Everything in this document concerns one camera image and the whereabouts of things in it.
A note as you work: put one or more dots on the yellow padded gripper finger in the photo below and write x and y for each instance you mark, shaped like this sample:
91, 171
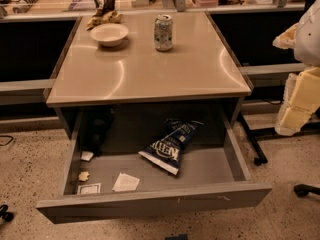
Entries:
301, 99
286, 40

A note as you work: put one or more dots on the blue chip bag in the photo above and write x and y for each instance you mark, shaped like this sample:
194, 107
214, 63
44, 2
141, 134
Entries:
167, 151

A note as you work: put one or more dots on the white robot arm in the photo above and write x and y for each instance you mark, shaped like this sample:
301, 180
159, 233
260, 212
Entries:
307, 37

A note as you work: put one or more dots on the grey counter cabinet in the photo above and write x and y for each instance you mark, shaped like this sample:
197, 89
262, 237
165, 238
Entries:
197, 67

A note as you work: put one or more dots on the grey open drawer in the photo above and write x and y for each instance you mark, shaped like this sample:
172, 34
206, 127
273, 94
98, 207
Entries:
213, 173

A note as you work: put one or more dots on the black table leg with caster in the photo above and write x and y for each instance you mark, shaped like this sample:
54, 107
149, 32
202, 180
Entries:
260, 158

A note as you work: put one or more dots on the black chair caster right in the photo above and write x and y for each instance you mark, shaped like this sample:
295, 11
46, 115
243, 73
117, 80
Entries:
302, 190

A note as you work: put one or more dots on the green white soda can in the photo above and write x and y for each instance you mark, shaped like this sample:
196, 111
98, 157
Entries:
163, 27

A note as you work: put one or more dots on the white ceramic bowl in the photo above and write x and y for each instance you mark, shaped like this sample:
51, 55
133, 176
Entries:
110, 34

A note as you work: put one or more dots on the white folded paper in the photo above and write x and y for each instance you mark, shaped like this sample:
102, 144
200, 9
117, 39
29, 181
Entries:
125, 182

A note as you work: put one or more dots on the small white paper scrap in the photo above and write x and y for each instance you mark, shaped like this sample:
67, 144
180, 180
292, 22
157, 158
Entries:
86, 156

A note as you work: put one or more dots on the small white card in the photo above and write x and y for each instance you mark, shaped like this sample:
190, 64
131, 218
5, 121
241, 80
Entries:
89, 189

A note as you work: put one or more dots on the small yellow crumb piece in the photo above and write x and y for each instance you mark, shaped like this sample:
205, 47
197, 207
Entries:
83, 176

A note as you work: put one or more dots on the black caster left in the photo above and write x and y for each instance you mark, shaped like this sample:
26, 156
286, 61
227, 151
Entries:
5, 214

